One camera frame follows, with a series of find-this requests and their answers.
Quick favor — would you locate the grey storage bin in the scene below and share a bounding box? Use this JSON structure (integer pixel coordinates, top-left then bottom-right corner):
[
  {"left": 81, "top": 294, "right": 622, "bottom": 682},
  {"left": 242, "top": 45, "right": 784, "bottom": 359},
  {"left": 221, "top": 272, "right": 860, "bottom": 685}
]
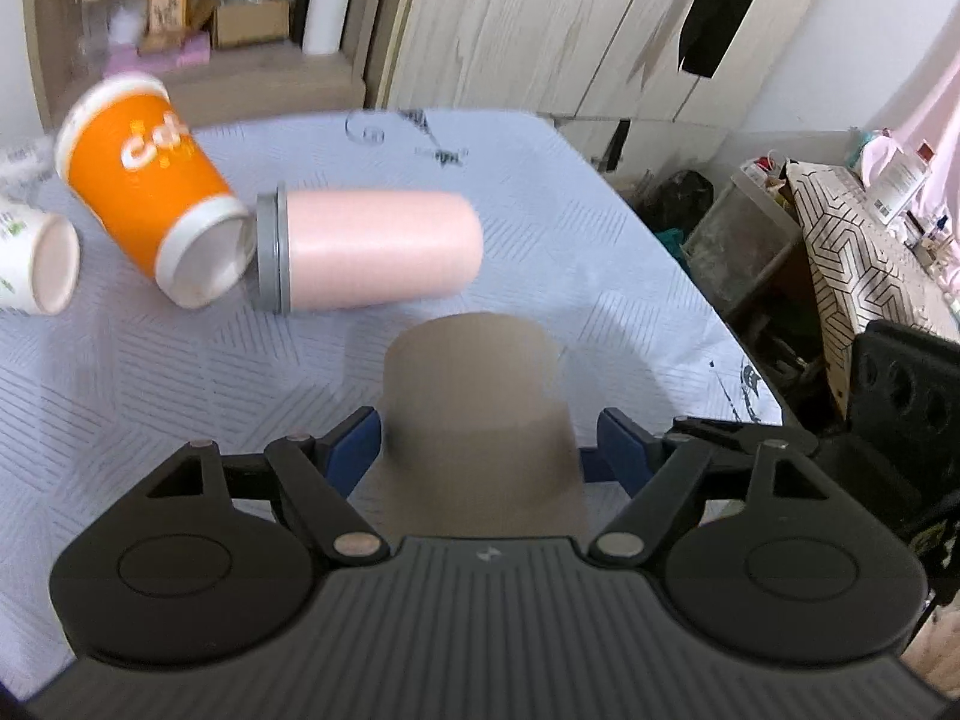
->
[{"left": 683, "top": 169, "right": 802, "bottom": 320}]

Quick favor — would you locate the white patterned tablecloth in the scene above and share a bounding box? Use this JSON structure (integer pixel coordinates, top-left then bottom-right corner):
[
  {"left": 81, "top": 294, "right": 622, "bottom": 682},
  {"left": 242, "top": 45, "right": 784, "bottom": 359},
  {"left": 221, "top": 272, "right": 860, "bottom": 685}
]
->
[{"left": 2, "top": 110, "right": 781, "bottom": 697}]

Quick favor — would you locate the taupe tumbler cup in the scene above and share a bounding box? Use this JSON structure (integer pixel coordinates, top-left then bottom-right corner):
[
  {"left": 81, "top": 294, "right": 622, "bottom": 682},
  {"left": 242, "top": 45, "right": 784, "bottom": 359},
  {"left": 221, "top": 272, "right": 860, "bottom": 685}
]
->
[{"left": 371, "top": 312, "right": 587, "bottom": 539}]

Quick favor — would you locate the orange small box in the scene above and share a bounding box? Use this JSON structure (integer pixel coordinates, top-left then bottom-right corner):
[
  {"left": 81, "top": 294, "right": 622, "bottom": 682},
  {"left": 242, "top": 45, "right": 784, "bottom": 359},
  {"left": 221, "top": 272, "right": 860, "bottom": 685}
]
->
[{"left": 146, "top": 0, "right": 187, "bottom": 34}]

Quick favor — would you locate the wooden open shelf unit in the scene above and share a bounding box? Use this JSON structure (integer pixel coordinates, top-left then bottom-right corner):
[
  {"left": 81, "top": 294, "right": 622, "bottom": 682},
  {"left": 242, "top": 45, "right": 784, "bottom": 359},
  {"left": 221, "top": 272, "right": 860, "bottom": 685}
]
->
[{"left": 23, "top": 0, "right": 381, "bottom": 130}]

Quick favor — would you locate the pink cloth on shelf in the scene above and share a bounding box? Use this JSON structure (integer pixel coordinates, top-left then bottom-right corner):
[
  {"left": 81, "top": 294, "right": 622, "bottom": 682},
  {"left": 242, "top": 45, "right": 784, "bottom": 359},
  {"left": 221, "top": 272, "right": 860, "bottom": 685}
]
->
[{"left": 103, "top": 31, "right": 212, "bottom": 78}]

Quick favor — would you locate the orange paper cup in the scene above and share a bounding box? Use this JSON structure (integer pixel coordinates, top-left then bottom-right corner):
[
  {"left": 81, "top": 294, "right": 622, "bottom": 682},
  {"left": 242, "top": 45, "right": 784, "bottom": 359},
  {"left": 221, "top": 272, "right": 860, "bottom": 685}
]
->
[{"left": 53, "top": 71, "right": 254, "bottom": 310}]

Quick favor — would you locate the wooden wardrobe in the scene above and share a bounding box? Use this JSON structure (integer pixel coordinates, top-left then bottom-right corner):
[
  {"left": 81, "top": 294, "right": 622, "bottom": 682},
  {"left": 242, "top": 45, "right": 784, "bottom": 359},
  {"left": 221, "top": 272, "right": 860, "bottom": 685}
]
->
[{"left": 368, "top": 0, "right": 815, "bottom": 179}]

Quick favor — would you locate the black ribbon bow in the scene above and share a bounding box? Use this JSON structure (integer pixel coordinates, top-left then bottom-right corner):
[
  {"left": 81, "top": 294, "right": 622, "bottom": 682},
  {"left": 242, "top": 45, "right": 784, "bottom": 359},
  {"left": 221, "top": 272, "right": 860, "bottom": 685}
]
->
[{"left": 679, "top": 0, "right": 754, "bottom": 78}]

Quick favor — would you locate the clear bottle with cream cap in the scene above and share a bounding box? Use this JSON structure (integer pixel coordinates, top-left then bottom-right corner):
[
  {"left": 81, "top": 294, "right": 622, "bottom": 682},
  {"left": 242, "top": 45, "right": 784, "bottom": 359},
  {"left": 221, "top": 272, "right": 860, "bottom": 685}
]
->
[{"left": 78, "top": 0, "right": 109, "bottom": 70}]

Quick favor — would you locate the small cardboard box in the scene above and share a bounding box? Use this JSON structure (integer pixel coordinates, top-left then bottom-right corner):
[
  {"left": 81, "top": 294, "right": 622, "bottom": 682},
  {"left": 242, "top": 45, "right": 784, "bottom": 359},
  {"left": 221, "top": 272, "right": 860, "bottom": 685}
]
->
[{"left": 212, "top": 0, "right": 290, "bottom": 50}]

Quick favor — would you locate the geometric patterned box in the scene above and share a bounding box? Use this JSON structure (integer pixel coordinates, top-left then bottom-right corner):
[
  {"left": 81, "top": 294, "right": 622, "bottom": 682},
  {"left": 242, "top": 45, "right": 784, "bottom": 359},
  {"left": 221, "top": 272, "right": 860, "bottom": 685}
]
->
[{"left": 786, "top": 161, "right": 958, "bottom": 408}]

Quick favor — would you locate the pink tumbler with grey lid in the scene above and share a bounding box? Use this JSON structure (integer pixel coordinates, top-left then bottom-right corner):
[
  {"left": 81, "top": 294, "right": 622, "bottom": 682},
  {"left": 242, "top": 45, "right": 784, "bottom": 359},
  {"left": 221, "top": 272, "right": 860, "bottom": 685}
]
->
[{"left": 249, "top": 187, "right": 483, "bottom": 316}]

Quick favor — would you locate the white floral paper cup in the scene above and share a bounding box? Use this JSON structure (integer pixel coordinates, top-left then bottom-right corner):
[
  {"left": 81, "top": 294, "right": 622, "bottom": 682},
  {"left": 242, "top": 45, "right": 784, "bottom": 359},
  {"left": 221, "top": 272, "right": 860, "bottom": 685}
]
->
[{"left": 0, "top": 195, "right": 82, "bottom": 316}]

